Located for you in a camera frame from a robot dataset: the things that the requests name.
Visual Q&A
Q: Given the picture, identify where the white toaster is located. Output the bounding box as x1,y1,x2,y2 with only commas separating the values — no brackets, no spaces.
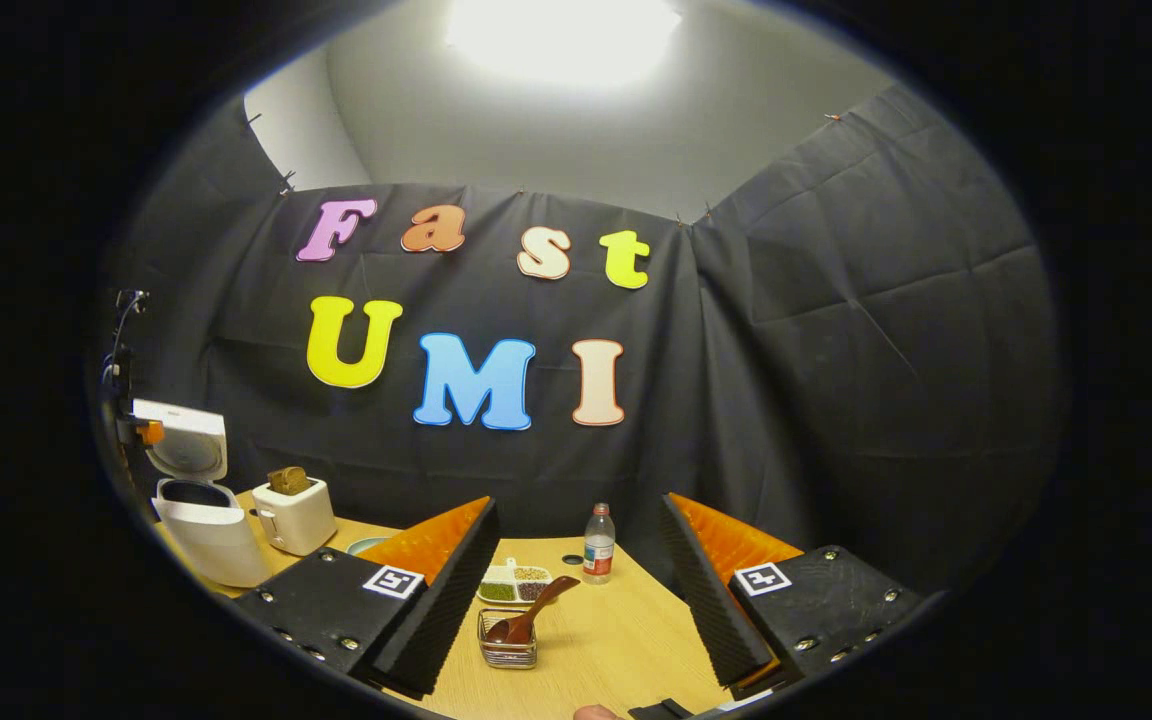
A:
252,476,338,557

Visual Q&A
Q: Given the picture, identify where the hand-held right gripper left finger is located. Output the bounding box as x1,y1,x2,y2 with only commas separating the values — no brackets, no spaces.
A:
234,497,501,700

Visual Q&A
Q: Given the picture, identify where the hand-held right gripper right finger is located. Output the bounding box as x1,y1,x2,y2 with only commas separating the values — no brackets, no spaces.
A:
658,493,937,701

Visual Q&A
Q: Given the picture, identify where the wire chopstick holder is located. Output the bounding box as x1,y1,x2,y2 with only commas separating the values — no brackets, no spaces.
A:
477,608,539,669

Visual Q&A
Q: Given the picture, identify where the white rice cooker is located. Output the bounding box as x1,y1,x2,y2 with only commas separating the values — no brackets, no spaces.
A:
133,400,272,589

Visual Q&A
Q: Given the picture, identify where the brown wooden spoon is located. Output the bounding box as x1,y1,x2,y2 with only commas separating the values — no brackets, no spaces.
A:
485,576,582,644

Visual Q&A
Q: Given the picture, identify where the clear water bottle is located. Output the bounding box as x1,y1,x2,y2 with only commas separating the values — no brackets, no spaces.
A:
583,503,617,585

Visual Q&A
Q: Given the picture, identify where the white divided grain dish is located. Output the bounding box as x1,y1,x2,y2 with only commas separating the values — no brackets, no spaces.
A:
477,558,554,606

